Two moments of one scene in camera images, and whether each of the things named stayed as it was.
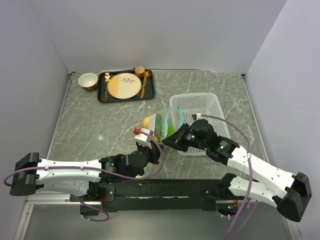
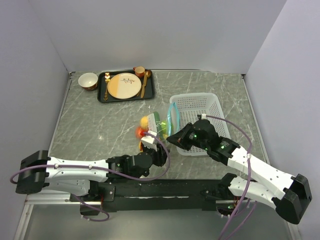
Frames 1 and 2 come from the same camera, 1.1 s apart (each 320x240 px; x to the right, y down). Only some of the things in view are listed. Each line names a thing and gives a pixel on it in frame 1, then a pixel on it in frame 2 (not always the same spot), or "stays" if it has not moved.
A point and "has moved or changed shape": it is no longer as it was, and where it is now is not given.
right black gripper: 176,140 stays
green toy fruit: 171,129 has moved or changed shape
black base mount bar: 156,195 stays
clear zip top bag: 163,121 stays
